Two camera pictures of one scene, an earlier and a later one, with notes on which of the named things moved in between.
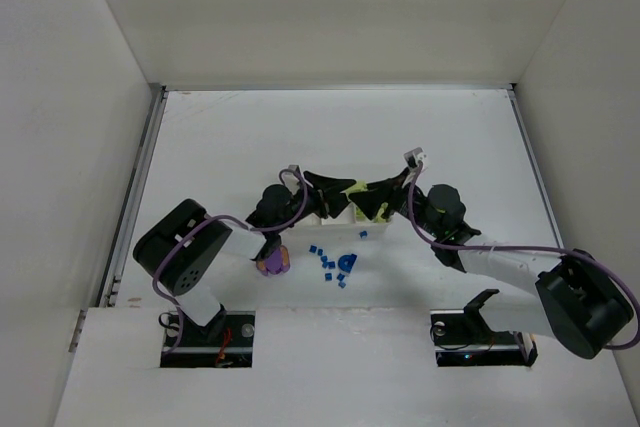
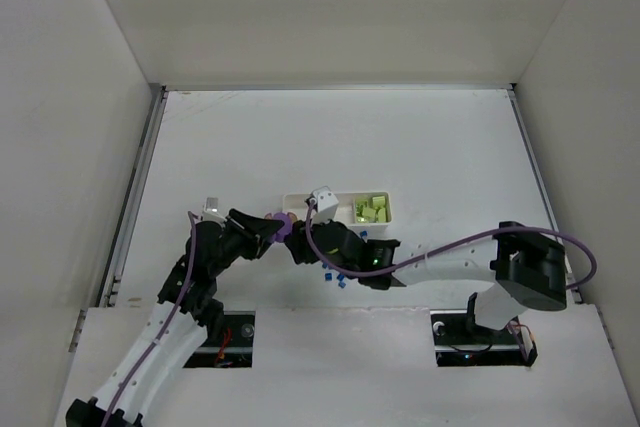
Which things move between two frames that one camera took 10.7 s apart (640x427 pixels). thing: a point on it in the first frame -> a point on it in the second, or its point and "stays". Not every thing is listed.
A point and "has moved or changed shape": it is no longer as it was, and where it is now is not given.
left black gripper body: [310, 195] -> [245, 236]
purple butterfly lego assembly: [275, 263] has moved or changed shape
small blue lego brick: [341, 283] stays
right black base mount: [463, 338] stays
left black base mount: [227, 342] stays
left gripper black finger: [331, 191] -> [262, 228]
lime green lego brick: [360, 186] has moved or changed shape
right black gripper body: [398, 192] -> [302, 242]
